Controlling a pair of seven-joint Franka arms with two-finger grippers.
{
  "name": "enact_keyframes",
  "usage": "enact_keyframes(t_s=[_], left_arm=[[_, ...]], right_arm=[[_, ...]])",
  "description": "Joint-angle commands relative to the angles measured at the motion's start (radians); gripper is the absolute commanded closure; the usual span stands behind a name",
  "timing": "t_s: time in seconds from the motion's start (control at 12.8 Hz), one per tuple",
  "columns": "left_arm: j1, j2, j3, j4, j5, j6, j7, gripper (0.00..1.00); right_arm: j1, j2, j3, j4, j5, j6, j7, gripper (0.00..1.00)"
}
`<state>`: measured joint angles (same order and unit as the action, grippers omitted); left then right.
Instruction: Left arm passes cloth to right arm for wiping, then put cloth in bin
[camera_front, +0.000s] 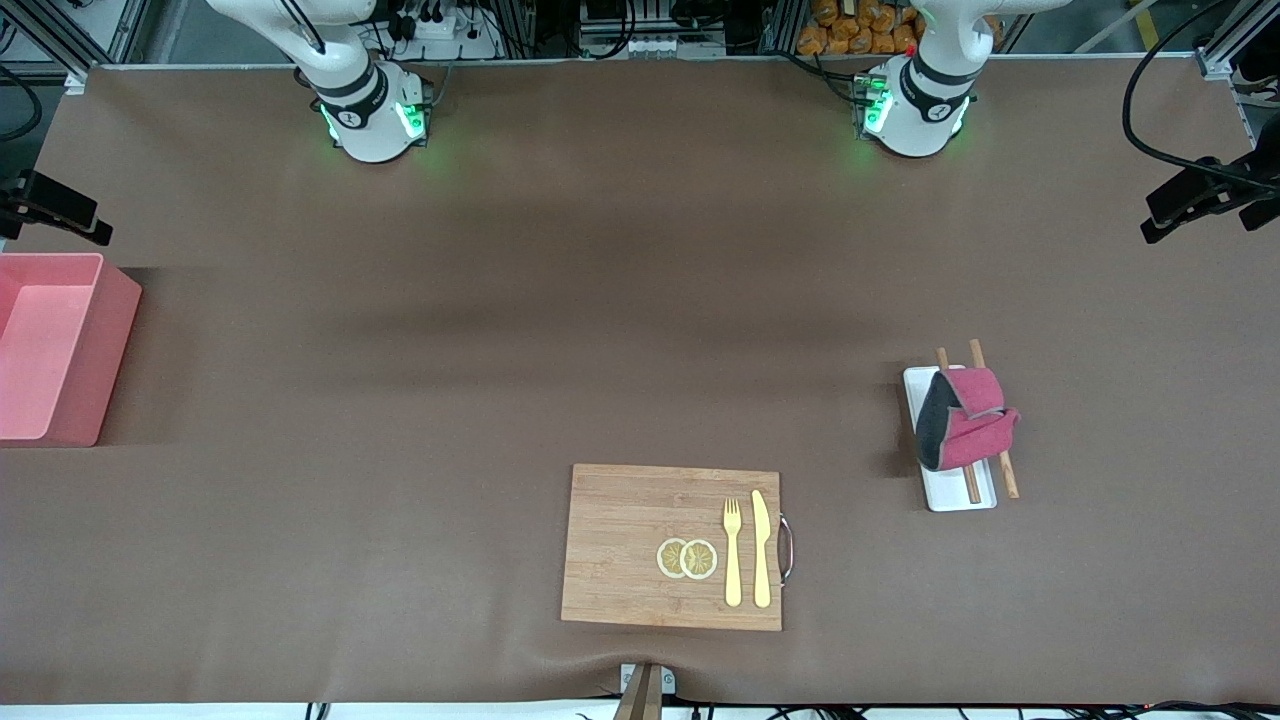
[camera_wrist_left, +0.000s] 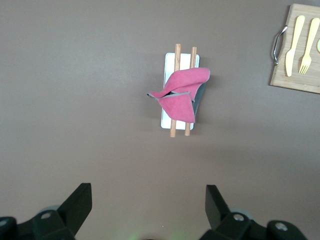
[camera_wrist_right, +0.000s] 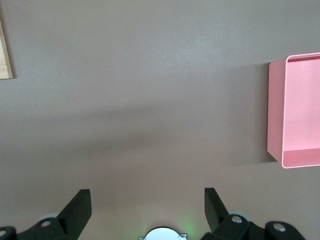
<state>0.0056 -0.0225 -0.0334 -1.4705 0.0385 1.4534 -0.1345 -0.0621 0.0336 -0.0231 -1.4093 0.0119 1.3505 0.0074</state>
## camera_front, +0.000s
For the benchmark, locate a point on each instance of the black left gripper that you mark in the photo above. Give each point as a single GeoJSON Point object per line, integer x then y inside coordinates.
{"type": "Point", "coordinates": [1232, 183]}

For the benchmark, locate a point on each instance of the red grey cloth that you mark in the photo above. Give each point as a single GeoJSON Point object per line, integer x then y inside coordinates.
{"type": "Point", "coordinates": [975, 440]}

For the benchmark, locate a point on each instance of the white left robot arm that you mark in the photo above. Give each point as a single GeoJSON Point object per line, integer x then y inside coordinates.
{"type": "Point", "coordinates": [915, 120]}

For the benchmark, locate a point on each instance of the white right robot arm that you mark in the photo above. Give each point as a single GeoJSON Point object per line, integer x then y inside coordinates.
{"type": "Point", "coordinates": [365, 120]}

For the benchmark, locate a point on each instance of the pink plastic bin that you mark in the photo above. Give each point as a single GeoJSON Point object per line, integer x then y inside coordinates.
{"type": "Point", "coordinates": [60, 350]}

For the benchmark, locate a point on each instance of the white rectangular tray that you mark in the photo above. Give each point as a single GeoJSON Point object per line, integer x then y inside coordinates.
{"type": "Point", "coordinates": [950, 492]}

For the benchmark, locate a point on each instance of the orange snack bag pile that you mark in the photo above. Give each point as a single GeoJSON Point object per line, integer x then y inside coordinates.
{"type": "Point", "coordinates": [860, 30]}

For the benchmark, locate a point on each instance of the white power strip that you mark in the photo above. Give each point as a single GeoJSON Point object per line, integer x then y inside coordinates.
{"type": "Point", "coordinates": [440, 28]}

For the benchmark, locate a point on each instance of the yellow plastic knife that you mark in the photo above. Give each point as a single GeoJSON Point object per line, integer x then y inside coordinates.
{"type": "Point", "coordinates": [762, 560]}

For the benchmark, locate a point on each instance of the yellow plastic fork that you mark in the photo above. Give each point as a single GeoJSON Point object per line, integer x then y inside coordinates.
{"type": "Point", "coordinates": [733, 570]}

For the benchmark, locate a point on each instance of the lemon slice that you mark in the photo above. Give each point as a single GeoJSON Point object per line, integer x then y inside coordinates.
{"type": "Point", "coordinates": [700, 560]}
{"type": "Point", "coordinates": [668, 558]}

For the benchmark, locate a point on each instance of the bamboo cutting board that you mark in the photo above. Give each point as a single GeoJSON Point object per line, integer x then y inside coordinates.
{"type": "Point", "coordinates": [620, 540]}

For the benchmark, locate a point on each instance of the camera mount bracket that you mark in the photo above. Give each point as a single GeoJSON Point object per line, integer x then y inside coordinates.
{"type": "Point", "coordinates": [640, 700]}

